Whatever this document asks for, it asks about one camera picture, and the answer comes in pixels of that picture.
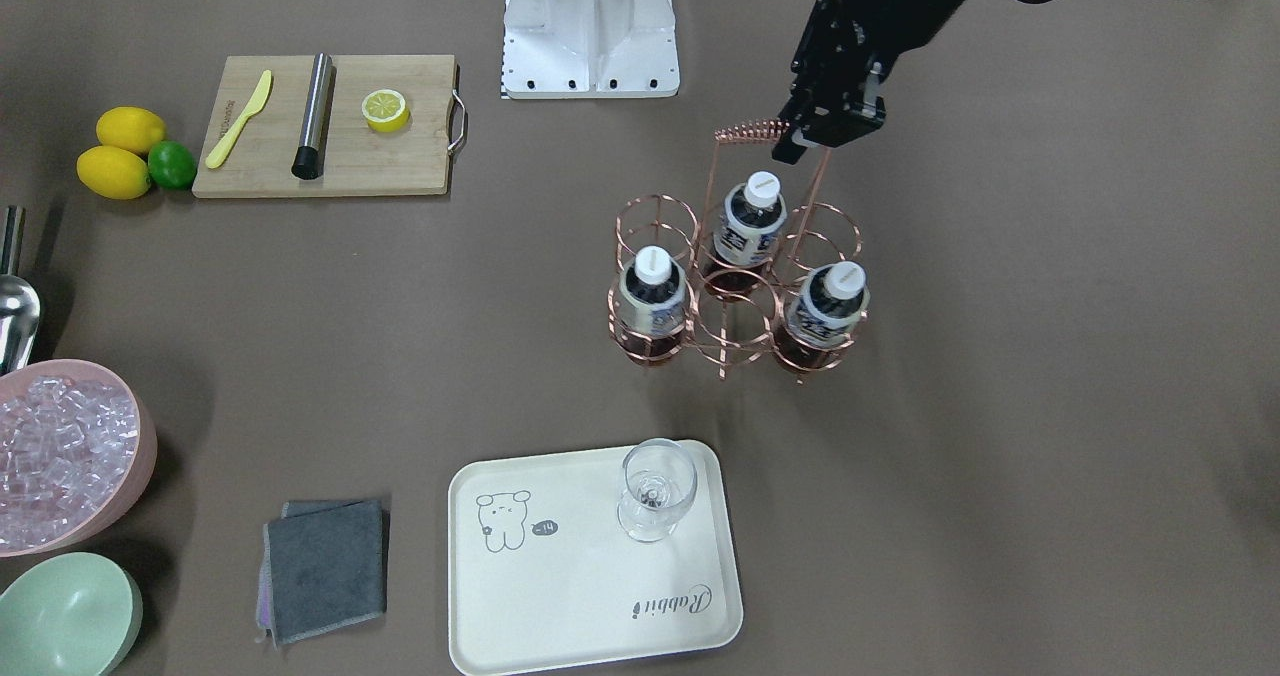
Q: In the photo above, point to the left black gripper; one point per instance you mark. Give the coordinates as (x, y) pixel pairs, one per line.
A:
(912, 4)

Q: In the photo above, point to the copper wire bottle basket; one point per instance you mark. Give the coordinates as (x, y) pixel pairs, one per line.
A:
(738, 329)

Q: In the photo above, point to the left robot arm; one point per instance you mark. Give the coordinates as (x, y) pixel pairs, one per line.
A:
(846, 53)

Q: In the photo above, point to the tea bottle back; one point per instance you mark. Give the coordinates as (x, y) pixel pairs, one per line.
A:
(743, 242)

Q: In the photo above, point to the tea bottle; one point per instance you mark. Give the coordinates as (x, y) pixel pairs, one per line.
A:
(652, 307)
(818, 322)
(743, 242)

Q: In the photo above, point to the tea bottle front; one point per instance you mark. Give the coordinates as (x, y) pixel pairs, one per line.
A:
(652, 307)
(818, 322)

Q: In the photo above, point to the half lemon slice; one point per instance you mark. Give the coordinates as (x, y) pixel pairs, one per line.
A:
(385, 110)

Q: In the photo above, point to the clear wine glass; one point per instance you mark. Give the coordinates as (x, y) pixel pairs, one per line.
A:
(659, 483)

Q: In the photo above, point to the bamboo cutting board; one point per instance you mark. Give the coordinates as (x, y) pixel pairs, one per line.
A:
(357, 161)

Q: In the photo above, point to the steel muddler black tip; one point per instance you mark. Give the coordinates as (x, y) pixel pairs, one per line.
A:
(308, 163)

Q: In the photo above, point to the cream rabbit tray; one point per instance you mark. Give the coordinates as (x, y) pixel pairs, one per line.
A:
(542, 575)

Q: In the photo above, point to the yellow plastic knife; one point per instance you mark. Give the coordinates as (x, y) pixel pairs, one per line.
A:
(254, 106)

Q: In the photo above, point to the green lime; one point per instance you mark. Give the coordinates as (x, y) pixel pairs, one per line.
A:
(171, 166)

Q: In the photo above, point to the yellow lemon upper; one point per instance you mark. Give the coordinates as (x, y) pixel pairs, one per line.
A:
(134, 129)

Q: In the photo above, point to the yellow lemon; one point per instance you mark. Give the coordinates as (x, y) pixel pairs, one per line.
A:
(114, 173)
(134, 129)

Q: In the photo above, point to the yellow lemon lower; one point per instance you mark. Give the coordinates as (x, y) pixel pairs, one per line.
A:
(114, 173)

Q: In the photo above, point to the grey folded cloth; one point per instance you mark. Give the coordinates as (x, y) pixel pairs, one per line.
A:
(323, 568)

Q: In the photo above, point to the steel ice scoop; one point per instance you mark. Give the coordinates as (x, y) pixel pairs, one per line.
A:
(21, 308)

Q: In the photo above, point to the pink bowl of ice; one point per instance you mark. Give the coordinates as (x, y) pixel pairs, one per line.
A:
(79, 449)

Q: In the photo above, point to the green empty bowl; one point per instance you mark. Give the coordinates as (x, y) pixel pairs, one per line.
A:
(76, 614)

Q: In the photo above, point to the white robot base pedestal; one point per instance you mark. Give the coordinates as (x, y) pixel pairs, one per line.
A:
(589, 49)

